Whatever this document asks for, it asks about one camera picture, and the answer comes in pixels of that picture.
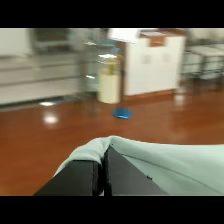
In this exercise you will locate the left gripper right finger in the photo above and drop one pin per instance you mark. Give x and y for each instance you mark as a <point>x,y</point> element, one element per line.
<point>128,178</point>

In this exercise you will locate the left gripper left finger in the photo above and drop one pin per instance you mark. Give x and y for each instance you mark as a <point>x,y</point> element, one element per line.
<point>75,180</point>

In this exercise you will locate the pale green shirt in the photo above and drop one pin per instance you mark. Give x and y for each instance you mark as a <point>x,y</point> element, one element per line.
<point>186,166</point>

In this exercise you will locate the blue round object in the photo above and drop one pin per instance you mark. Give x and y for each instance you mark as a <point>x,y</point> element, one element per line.
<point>122,113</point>

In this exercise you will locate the cream cylindrical bin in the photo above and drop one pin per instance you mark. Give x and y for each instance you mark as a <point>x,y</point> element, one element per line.
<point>109,87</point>

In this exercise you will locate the white cabinet with wooden top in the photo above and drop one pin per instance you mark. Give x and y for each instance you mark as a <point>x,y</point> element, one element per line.
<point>151,65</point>

